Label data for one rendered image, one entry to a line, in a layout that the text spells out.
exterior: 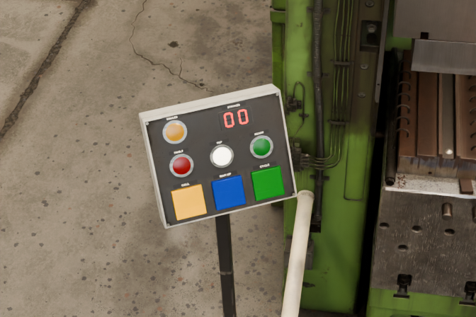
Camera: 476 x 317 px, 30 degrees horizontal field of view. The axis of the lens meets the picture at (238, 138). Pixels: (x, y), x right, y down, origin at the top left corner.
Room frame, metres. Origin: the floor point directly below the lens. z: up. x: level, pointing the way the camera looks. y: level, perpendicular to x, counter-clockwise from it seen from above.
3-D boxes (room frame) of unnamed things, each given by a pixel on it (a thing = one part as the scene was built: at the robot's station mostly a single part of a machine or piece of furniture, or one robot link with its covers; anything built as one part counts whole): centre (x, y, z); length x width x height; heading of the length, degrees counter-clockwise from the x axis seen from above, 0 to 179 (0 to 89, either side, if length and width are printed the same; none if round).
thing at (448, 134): (1.71, -0.57, 0.99); 0.42 x 0.05 x 0.01; 169
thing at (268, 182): (1.44, -0.07, 1.01); 0.07 x 0.05 x 0.07; 104
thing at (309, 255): (1.69, -0.18, 0.36); 0.09 x 0.07 x 0.12; 79
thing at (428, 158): (1.71, -0.55, 0.96); 0.42 x 0.20 x 0.09; 169
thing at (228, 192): (1.41, 0.03, 1.01); 0.07 x 0.05 x 0.07; 104
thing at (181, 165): (1.43, 0.14, 1.09); 0.05 x 0.03 x 0.04; 79
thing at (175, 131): (1.47, 0.15, 1.16); 0.05 x 0.03 x 0.04; 79
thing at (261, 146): (1.48, -0.06, 1.09); 0.05 x 0.03 x 0.04; 79
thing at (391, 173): (1.67, -0.42, 0.93); 0.40 x 0.03 x 0.03; 169
